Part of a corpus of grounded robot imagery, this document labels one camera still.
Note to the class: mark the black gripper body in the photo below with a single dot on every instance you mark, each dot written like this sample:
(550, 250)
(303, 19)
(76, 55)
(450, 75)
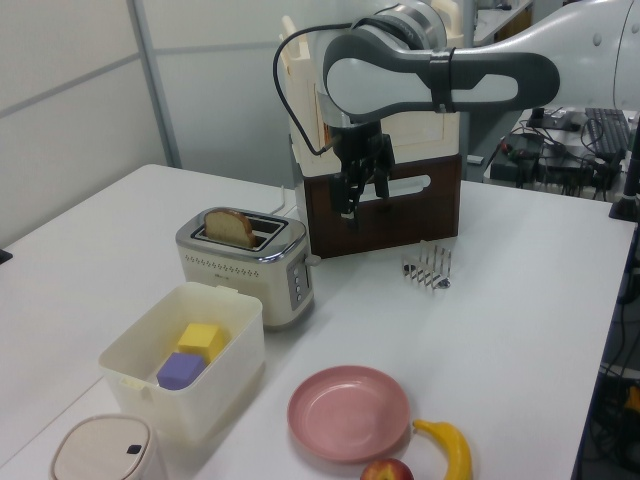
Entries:
(359, 142)

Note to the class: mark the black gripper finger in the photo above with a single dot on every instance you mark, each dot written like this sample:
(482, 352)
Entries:
(382, 172)
(345, 197)

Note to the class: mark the toasted bread slice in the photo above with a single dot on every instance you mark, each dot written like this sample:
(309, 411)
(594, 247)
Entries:
(231, 227)

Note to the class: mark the white grey Franka robot arm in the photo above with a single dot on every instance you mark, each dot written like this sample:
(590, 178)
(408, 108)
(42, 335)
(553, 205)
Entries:
(425, 75)

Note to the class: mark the pink round plate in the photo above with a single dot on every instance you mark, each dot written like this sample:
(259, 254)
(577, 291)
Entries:
(349, 413)

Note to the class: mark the dark brown wooden crate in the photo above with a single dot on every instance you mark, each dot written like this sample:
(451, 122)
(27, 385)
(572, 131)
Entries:
(400, 215)

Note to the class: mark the cream plastic crate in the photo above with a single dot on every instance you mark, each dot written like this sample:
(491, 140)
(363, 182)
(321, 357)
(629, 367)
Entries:
(420, 130)

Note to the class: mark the cream two-slot toaster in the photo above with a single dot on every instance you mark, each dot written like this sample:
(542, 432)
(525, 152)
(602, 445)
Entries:
(250, 270)

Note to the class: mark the yellow cube block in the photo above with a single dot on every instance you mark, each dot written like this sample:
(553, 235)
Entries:
(200, 340)

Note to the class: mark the black computer keyboard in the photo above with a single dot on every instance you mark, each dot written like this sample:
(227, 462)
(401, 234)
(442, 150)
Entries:
(607, 131)

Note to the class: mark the white plastic storage box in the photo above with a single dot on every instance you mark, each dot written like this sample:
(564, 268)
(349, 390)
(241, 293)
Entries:
(185, 365)

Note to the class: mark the purple cube block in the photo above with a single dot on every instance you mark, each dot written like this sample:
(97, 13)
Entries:
(180, 371)

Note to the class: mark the yellow banana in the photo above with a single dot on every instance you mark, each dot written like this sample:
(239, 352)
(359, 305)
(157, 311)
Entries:
(452, 447)

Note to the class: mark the red apple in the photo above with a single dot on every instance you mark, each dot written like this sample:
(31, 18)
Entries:
(386, 470)

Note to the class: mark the beige lidded canister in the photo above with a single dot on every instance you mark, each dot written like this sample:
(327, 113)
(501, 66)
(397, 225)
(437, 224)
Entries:
(105, 447)

